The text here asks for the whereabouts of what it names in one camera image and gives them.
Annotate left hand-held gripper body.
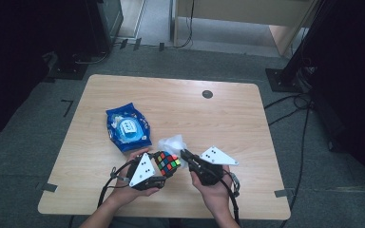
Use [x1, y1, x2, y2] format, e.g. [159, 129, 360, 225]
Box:
[127, 152, 168, 192]

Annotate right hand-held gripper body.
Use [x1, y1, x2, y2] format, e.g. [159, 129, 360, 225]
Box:
[188, 145, 240, 187]

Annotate multicoloured puzzle cube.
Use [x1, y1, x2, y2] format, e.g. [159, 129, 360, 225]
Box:
[152, 150, 183, 179]

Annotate white wet wipe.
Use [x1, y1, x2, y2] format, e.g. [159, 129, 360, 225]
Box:
[156, 134, 188, 160]

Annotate blue wet wipes pack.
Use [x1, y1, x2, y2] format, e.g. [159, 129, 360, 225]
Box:
[106, 102, 153, 154]

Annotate person's left hand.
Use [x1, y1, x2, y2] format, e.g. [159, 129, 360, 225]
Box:
[111, 147, 162, 207]

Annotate person's right hand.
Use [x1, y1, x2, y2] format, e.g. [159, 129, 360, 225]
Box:
[189, 164, 236, 217]

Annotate person's dark trousers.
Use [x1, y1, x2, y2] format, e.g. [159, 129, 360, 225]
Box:
[108, 217, 215, 228]

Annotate grey tape piece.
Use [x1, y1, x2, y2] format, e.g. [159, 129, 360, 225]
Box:
[35, 181, 59, 194]
[273, 188, 295, 199]

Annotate black angled floor tape mark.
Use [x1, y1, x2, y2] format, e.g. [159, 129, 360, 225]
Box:
[60, 99, 75, 118]

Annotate black flat stand base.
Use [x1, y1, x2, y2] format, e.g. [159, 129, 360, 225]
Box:
[46, 51, 90, 81]

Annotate dark glass-front cabinet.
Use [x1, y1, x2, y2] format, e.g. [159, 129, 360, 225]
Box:
[85, 0, 125, 55]

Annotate light wooden cabinet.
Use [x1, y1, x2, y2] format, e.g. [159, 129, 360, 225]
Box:
[172, 0, 318, 57]

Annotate black curtain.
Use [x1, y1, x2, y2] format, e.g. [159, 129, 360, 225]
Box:
[298, 0, 365, 205]
[0, 0, 91, 145]

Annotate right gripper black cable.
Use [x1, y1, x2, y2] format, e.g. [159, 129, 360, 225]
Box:
[215, 176, 241, 228]

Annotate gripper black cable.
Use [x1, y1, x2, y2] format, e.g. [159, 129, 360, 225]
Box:
[215, 176, 241, 228]
[96, 160, 138, 209]

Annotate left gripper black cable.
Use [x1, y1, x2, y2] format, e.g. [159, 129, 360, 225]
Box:
[96, 160, 138, 209]

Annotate black short floor cable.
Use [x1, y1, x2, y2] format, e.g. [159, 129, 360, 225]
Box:
[267, 106, 300, 127]

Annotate black long floor cable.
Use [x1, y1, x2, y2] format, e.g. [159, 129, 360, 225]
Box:
[279, 104, 313, 228]

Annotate black looped floor cable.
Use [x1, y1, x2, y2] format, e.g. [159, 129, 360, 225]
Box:
[263, 92, 314, 111]

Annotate black curved floor cable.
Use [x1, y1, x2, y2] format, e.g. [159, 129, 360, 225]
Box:
[71, 50, 110, 66]

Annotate black stand with base plate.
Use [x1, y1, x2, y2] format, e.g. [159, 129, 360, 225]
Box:
[264, 0, 332, 94]

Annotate black hanging cable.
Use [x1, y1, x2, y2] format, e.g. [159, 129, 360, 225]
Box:
[170, 0, 195, 50]

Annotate bundle of cables on stand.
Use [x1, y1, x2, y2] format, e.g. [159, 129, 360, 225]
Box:
[293, 61, 318, 93]

